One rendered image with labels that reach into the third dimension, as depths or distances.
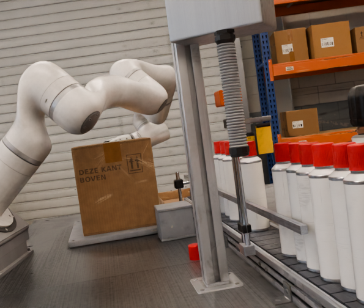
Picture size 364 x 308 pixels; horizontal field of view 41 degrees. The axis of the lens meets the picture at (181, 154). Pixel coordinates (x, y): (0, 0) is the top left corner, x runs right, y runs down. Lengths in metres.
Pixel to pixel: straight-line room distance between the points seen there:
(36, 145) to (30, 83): 0.16
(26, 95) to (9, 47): 4.44
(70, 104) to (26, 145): 0.16
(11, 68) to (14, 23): 0.48
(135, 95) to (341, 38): 3.60
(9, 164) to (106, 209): 0.34
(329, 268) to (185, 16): 0.47
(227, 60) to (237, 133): 0.12
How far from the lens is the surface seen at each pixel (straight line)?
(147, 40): 5.40
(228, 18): 0.84
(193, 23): 0.86
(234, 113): 0.80
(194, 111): 0.91
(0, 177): 1.32
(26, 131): 1.30
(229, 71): 0.81
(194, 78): 0.91
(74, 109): 1.24
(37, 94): 1.30
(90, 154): 1.48
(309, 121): 4.80
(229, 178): 1.24
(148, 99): 1.55
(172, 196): 2.13
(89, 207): 1.50
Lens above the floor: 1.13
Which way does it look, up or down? 3 degrees down
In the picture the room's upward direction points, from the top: 8 degrees counter-clockwise
